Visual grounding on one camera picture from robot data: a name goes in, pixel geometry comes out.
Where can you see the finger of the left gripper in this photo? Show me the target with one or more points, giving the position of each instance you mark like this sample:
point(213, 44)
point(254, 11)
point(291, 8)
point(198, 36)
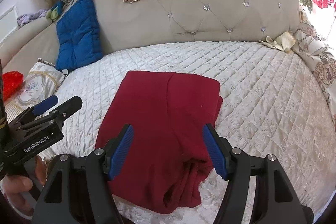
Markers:
point(45, 105)

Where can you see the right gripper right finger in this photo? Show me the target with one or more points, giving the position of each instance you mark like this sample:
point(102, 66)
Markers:
point(219, 151)

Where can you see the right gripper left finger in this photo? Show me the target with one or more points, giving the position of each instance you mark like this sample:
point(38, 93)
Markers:
point(116, 151)

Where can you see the red garment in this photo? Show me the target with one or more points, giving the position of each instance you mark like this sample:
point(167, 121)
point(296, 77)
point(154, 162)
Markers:
point(167, 159)

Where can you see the person's left hand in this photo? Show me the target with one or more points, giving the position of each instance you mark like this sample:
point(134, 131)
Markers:
point(14, 185)

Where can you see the embroidered pillow left side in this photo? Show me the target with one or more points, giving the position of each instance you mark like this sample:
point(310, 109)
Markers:
point(41, 82)

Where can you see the red plastic bag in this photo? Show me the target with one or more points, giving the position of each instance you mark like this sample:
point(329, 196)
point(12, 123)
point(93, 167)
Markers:
point(12, 82)

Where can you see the blue quilted cushion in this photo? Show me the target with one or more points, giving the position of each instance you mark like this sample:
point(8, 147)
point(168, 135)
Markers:
point(78, 33)

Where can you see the white quilted bed cover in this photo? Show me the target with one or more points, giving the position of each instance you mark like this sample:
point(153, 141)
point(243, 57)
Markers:
point(262, 100)

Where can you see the purple cloth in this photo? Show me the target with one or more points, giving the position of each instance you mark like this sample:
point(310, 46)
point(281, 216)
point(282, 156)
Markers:
point(27, 18)

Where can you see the green and blue toy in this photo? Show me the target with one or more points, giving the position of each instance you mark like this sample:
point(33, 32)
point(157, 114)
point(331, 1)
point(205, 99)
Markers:
point(55, 11)

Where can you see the cream crumpled cloth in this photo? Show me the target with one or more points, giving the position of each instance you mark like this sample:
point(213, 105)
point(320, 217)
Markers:
point(284, 42)

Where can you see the floral bedspread right side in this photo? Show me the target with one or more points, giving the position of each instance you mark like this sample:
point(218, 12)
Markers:
point(319, 58)

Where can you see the beige tufted headboard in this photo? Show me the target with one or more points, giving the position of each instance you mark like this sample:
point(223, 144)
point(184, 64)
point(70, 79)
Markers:
point(146, 22)

